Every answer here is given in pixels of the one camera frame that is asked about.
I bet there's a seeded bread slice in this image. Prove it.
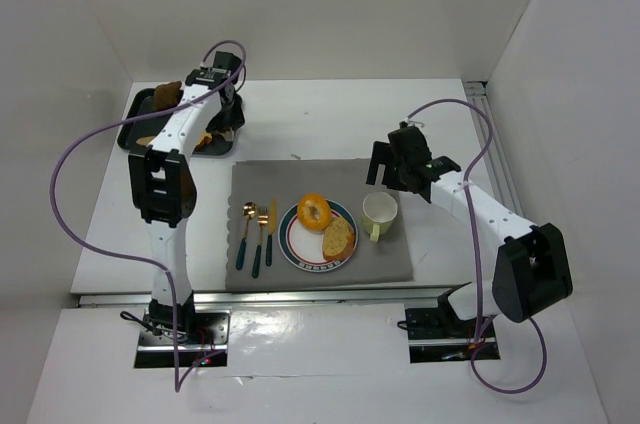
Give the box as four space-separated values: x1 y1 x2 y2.
322 217 356 262
194 133 213 152

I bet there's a black rectangular tray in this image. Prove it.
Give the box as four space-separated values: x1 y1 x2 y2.
117 88 235 156

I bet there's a gold fork green handle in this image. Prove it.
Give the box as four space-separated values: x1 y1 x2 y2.
251 206 269 279

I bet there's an aluminium side rail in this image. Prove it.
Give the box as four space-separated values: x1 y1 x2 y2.
462 81 524 216

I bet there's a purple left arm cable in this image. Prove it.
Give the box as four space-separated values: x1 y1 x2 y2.
49 39 250 393

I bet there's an orange glazed donut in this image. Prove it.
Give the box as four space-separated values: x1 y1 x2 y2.
296 193 332 232

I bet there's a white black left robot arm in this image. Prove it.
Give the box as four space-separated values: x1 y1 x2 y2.
128 51 244 332

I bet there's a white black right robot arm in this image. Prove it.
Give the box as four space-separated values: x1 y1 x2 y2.
366 123 573 323

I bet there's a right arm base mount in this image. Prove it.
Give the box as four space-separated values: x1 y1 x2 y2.
396 286 500 364

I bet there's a grey cloth placemat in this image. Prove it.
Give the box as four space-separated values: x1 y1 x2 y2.
225 159 414 292

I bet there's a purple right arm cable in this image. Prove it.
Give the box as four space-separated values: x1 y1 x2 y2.
407 98 549 395

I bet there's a thin brown bread slice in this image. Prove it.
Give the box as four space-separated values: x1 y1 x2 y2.
136 136 155 147

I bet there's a gold spoon green handle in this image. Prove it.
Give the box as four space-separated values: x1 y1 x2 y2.
235 202 257 270

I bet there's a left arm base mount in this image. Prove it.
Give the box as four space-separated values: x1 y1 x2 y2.
120 311 231 369

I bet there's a dark brown bread chunk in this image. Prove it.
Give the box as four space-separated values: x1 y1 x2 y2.
152 81 183 112

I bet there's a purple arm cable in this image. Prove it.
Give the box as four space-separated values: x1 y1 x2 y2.
407 98 549 395
49 39 250 393

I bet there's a pale green ceramic mug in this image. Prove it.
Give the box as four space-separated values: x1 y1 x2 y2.
362 192 398 242

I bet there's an orange round bun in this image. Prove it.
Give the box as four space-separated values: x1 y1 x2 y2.
200 131 212 145

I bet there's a gold knife green handle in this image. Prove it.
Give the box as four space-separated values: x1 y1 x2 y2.
265 198 277 267

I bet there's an aluminium front rail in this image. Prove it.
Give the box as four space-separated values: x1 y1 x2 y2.
78 284 476 310

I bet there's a white plate teal red rim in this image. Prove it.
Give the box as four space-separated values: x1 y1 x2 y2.
277 199 358 274

